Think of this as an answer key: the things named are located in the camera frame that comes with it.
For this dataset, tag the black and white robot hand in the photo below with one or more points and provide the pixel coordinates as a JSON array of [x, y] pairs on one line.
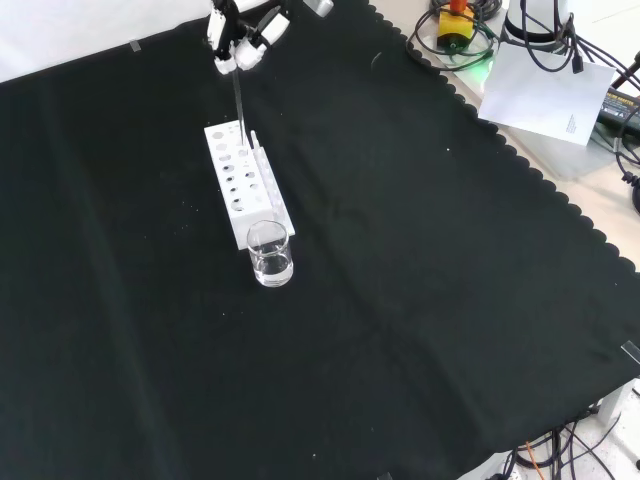
[[245, 54]]

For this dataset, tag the white test tube rack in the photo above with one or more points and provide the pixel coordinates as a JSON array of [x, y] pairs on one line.
[[250, 202]]

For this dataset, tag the grey tape strip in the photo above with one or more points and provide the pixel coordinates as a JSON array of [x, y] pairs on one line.
[[135, 46], [631, 351]]

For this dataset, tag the yellow stop button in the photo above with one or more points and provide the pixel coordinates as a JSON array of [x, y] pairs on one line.
[[455, 25]]

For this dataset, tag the clear glass beaker with water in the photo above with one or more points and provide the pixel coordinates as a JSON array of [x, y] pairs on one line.
[[272, 267]]

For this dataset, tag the black bench cloth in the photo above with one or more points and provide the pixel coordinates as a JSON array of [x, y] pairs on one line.
[[350, 300]]

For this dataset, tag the white paper sheet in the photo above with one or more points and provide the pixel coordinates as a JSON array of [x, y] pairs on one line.
[[540, 90]]

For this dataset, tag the black power adapter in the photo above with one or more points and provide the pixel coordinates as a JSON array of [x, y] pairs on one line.
[[617, 107]]

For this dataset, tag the white bench leg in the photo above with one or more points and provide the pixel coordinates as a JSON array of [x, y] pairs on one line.
[[617, 402]]

